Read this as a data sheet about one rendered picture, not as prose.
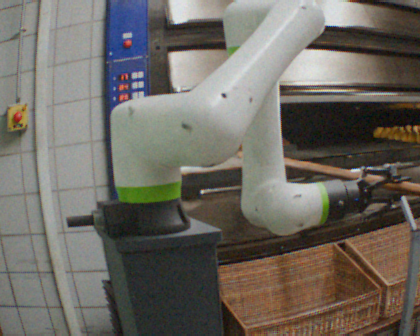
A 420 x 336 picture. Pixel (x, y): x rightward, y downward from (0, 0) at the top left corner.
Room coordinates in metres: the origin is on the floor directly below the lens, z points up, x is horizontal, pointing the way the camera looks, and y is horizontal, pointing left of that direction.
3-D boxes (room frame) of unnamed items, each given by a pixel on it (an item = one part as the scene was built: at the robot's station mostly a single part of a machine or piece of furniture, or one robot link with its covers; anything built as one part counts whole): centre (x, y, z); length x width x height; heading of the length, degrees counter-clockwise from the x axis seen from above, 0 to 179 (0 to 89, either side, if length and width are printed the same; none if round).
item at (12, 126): (2.25, 0.68, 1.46); 0.10 x 0.07 x 0.10; 106
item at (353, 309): (2.28, -0.26, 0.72); 0.56 x 0.49 x 0.28; 107
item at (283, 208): (1.49, -0.16, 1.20); 0.14 x 0.13 x 0.11; 106
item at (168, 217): (1.36, 0.17, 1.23); 0.26 x 0.15 x 0.06; 110
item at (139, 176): (1.37, 0.11, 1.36); 0.16 x 0.13 x 0.19; 44
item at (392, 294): (2.44, -0.83, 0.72); 0.56 x 0.49 x 0.28; 105
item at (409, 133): (3.28, -1.19, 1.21); 0.61 x 0.48 x 0.06; 16
